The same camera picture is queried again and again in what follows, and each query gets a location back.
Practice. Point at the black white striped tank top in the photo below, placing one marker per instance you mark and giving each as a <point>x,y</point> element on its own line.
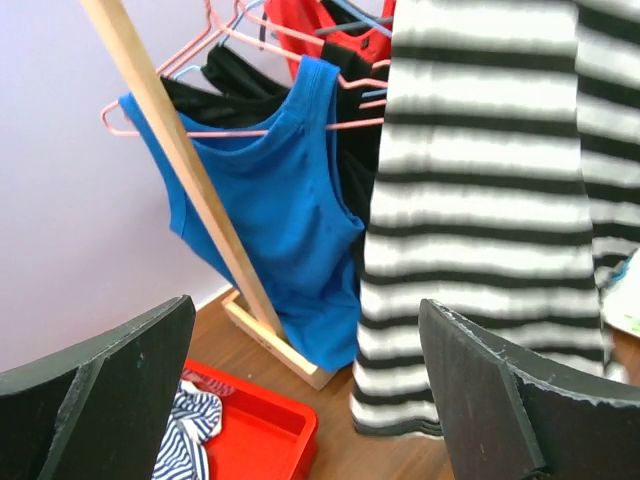
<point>507,189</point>

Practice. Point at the pink wire hanger middle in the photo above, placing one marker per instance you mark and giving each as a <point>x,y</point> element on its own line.
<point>254,10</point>

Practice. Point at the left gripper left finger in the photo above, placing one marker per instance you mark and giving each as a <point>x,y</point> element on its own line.
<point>97,409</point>

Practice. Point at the blue white striped shirt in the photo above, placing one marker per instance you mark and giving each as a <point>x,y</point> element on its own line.
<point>195,418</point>

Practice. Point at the red plastic bin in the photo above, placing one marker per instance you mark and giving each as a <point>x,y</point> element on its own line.
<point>264,435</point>

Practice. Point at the floral pattern tray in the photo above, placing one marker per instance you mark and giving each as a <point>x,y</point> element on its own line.
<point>620,302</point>

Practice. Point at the black red tank top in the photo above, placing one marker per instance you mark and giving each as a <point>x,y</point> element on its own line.
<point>350,55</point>

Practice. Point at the wooden clothes rack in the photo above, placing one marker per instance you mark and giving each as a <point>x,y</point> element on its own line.
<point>248,306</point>

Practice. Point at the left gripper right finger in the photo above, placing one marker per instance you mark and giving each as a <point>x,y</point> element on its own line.
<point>508,413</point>

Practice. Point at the grey blue hanger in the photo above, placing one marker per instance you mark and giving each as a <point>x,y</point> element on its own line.
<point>382,21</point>

